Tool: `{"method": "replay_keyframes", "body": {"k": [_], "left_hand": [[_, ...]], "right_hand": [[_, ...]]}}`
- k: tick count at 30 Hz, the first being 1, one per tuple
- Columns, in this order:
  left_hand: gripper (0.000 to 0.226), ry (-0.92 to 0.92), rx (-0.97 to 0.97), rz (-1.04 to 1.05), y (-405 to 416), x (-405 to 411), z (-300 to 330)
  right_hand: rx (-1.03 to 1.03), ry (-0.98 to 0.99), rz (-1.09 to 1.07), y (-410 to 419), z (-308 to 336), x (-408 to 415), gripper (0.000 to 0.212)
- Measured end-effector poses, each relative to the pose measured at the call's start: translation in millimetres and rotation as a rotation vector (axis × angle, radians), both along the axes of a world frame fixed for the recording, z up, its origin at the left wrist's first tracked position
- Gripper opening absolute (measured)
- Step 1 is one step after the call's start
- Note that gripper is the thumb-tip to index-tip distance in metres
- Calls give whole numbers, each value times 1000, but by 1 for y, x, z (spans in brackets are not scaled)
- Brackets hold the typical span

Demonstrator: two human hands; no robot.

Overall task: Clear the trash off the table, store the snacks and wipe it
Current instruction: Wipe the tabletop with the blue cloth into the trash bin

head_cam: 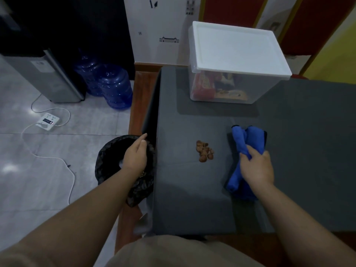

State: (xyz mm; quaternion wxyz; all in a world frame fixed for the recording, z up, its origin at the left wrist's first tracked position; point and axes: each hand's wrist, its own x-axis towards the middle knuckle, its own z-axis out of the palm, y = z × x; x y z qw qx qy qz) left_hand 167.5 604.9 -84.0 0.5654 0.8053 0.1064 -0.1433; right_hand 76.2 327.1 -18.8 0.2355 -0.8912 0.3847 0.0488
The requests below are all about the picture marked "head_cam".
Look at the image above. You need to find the wooden table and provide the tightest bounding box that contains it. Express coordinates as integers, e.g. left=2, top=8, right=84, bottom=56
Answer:
left=114, top=62, right=356, bottom=259

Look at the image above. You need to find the red snack packet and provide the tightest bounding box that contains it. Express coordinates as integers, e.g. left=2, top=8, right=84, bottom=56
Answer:
left=192, top=73, right=216, bottom=99

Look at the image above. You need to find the grey water dispenser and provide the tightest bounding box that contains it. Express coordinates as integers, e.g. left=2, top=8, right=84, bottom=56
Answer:
left=0, top=48, right=86, bottom=104

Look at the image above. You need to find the person's left forearm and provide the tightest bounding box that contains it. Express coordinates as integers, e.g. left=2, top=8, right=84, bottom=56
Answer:
left=0, top=169, right=146, bottom=267

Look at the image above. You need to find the white storage box lid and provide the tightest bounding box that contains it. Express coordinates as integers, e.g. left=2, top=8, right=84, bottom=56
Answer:
left=189, top=21, right=292, bottom=80

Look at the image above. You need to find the black bagged trash bin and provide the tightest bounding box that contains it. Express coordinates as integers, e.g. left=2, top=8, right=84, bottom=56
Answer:
left=95, top=135, right=156, bottom=208

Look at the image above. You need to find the white dispenser cable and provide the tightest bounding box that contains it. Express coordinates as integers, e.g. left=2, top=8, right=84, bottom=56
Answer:
left=30, top=93, right=72, bottom=127

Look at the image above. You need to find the person's left hand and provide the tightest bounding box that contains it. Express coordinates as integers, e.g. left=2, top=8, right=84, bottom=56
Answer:
left=122, top=133, right=148, bottom=177

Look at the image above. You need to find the person's right hand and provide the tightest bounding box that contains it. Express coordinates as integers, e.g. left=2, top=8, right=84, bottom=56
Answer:
left=239, top=145, right=275, bottom=190

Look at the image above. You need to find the person's beige shirt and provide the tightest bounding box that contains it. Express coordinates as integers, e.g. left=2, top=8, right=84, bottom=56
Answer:
left=105, top=235, right=266, bottom=267

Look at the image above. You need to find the pile of brown nut shells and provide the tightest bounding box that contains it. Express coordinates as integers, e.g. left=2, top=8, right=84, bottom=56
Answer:
left=196, top=140, right=215, bottom=162

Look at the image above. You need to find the white power strip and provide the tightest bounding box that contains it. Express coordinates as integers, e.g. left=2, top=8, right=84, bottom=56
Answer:
left=35, top=112, right=58, bottom=132

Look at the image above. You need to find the clear plastic storage box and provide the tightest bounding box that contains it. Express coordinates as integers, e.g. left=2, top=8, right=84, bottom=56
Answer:
left=188, top=21, right=292, bottom=105

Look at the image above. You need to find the blue cloth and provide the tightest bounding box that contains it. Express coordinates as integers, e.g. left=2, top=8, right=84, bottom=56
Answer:
left=225, top=125, right=268, bottom=203

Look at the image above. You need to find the grey table cloth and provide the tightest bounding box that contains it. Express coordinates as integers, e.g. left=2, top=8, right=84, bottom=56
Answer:
left=141, top=65, right=356, bottom=237

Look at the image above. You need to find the white cardboard box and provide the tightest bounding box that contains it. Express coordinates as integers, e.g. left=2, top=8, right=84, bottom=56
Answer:
left=123, top=0, right=207, bottom=66

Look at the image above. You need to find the person's right forearm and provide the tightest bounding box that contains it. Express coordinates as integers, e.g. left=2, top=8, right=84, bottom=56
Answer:
left=250, top=182, right=356, bottom=267

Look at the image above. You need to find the blue water jug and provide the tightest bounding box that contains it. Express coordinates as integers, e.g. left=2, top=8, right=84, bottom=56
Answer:
left=97, top=64, right=133, bottom=110
left=73, top=49, right=105, bottom=97

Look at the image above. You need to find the white power strip cable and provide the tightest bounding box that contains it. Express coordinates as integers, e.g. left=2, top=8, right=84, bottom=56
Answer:
left=21, top=123, right=76, bottom=206

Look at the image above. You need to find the orange snack packet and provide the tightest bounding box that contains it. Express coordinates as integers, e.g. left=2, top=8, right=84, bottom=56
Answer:
left=215, top=90, right=248, bottom=101

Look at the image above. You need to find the black cabinet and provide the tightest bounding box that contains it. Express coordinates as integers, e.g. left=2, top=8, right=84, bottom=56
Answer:
left=0, top=0, right=136, bottom=80

